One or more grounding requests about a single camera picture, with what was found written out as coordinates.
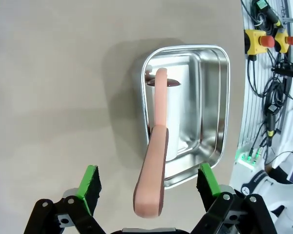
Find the salmon brown lint roller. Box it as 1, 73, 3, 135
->
133, 67, 182, 219

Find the yellow emergency stop box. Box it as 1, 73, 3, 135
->
274, 27, 293, 53
243, 28, 276, 56

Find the black yellow cable connector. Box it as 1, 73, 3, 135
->
265, 103, 279, 141

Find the rectangular steel tray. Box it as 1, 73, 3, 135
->
131, 43, 231, 190

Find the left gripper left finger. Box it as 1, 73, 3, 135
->
23, 164, 107, 234

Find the black enabling switch handle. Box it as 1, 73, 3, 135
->
251, 0, 283, 28

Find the black cable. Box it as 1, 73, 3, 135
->
263, 51, 293, 115
246, 55, 266, 98

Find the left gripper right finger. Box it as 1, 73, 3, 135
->
188, 162, 279, 234

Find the black metal bracket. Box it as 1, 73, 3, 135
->
271, 63, 293, 80

